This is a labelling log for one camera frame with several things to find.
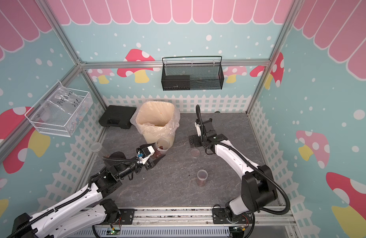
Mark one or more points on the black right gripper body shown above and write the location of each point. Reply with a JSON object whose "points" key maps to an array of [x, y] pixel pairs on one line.
{"points": [[198, 141]]}

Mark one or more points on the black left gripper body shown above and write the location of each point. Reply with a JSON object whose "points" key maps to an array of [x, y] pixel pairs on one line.
{"points": [[146, 165]]}

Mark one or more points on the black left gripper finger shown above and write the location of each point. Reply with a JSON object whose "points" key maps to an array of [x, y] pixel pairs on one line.
{"points": [[153, 161], [146, 148]]}

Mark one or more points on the clear jar lid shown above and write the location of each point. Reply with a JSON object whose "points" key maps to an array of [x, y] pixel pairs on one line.
{"points": [[195, 152]]}

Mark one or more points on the clear tea jar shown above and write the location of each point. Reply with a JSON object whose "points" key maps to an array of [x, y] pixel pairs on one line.
{"points": [[162, 145], [100, 151], [201, 179]]}

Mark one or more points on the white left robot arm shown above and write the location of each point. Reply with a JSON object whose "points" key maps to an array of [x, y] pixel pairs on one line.
{"points": [[90, 205]]}

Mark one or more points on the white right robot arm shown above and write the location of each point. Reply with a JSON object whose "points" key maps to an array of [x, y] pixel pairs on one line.
{"points": [[256, 189]]}

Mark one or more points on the clear plastic bin liner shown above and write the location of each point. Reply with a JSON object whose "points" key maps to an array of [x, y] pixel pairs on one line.
{"points": [[153, 122]]}

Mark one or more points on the cream plastic trash bin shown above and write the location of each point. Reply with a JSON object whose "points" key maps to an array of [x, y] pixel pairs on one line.
{"points": [[157, 125]]}

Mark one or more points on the black plastic tool case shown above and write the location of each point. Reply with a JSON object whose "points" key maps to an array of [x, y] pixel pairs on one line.
{"points": [[117, 116]]}

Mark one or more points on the black box in basket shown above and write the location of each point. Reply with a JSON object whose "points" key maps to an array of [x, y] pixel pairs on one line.
{"points": [[176, 82]]}

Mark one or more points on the clear plastic bag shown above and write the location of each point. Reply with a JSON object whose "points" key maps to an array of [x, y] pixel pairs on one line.
{"points": [[64, 104]]}

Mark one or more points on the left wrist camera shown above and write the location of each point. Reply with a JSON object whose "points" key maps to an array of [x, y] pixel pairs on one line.
{"points": [[143, 157]]}

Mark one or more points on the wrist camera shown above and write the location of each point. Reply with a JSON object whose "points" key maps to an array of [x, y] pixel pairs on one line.
{"points": [[143, 157], [198, 128]]}

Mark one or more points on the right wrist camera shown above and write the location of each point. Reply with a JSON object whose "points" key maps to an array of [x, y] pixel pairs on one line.
{"points": [[198, 128]]}

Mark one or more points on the black wire mesh basket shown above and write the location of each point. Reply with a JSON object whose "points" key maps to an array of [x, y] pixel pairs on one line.
{"points": [[206, 72]]}

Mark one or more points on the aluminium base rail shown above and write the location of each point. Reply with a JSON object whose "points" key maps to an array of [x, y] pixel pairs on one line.
{"points": [[183, 222]]}

